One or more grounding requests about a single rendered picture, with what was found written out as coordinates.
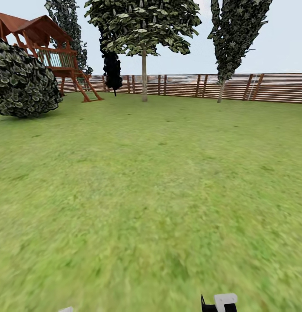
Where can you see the bush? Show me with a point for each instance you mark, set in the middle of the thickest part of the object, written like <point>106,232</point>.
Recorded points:
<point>26,85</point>

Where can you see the tree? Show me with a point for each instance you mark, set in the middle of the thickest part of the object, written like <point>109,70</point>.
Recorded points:
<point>67,21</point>
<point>140,25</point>
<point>111,65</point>
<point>236,25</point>

